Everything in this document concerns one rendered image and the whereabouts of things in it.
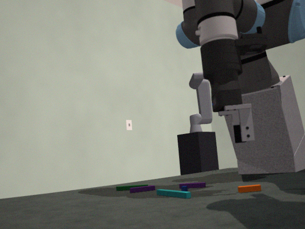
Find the purple rod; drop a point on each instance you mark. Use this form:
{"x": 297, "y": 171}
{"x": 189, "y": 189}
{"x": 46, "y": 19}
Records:
{"x": 140, "y": 189}
{"x": 193, "y": 185}

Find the orange rod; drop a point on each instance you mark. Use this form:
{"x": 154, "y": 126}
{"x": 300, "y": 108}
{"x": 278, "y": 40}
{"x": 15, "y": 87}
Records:
{"x": 249, "y": 188}

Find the dark green rod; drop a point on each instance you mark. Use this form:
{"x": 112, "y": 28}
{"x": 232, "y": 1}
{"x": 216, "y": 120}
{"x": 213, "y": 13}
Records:
{"x": 128, "y": 187}

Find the turquoise rod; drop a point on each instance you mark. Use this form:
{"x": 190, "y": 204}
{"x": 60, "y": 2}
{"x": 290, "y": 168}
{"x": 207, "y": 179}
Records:
{"x": 174, "y": 193}

